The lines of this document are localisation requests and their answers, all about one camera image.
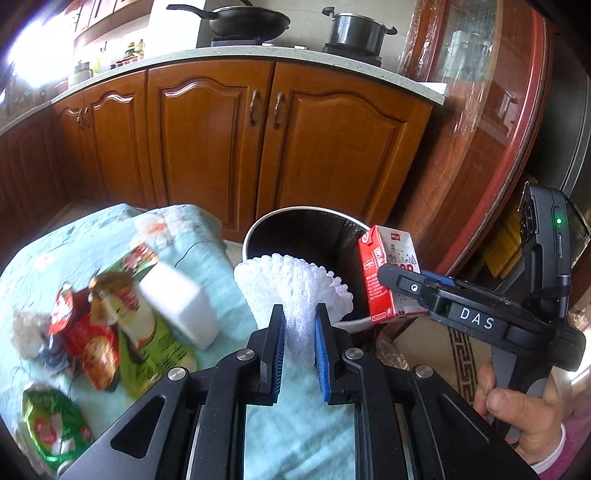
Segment black cooking pot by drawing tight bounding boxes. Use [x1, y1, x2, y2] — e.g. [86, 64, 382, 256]
[322, 6, 398, 57]

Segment wooden kitchen cabinets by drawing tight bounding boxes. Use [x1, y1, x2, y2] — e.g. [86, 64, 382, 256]
[1, 57, 433, 244]

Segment white crumpled tissue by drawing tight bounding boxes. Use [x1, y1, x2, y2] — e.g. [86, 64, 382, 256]
[11, 311, 50, 359]

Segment white foam block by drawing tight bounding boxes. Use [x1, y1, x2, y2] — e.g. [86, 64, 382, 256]
[138, 262, 219, 351]

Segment blue crumpled wrapper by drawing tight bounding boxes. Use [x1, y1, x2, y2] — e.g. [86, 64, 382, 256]
[39, 337, 72, 376]

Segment person's right hand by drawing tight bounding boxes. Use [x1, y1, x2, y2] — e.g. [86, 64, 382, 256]
[473, 362, 563, 465]

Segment green small drink carton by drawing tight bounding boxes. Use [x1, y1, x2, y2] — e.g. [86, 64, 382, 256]
[106, 242, 159, 276]

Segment black wok pan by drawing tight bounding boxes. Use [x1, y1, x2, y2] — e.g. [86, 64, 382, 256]
[166, 4, 290, 42]

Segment green juice pouch white cap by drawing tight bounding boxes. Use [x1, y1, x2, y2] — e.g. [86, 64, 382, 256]
[89, 272, 197, 399]

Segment black trash bin white rim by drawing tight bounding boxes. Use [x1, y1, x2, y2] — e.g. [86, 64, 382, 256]
[242, 206, 372, 333]

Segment red snack wrapper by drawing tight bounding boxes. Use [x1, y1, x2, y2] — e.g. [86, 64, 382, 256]
[49, 283, 119, 391]

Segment red white milk carton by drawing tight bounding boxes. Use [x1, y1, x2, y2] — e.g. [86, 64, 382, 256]
[358, 225, 427, 325]

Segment white stone countertop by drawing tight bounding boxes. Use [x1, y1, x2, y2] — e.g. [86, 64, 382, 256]
[0, 43, 448, 137]

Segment green snack bag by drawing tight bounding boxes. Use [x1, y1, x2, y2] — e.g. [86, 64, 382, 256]
[22, 383, 94, 472]

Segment wooden glass door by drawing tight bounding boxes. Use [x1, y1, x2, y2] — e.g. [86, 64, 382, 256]
[390, 1, 551, 274]

